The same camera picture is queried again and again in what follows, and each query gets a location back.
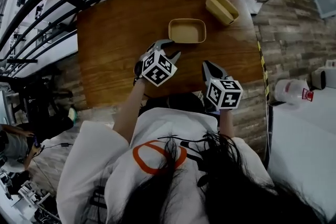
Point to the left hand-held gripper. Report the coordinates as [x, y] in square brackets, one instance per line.
[157, 68]

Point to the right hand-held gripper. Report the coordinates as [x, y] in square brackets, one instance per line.
[224, 93]

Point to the tan shallow tray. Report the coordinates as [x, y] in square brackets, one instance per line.
[186, 32]

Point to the tan box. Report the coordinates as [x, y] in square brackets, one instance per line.
[223, 10]

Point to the person's right forearm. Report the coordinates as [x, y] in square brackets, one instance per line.
[226, 123]

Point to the person's left forearm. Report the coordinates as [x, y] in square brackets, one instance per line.
[128, 115]

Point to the person's black trousers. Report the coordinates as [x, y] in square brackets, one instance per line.
[183, 102]

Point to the yellow and black floor tape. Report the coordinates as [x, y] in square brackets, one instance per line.
[264, 70]

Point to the brown wooden table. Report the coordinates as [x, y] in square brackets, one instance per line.
[118, 42]

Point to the person's white printed shirt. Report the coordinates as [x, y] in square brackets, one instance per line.
[162, 126]

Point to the white plastic bag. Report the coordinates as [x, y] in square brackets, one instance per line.
[288, 91]

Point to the white appliance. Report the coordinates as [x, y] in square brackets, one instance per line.
[324, 76]

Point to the white workbench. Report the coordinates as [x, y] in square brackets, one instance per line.
[307, 139]

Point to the black power adapter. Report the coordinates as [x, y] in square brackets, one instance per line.
[65, 144]

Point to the black chair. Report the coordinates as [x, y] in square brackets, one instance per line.
[34, 97]

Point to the white metal rack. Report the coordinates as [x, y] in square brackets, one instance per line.
[31, 191]

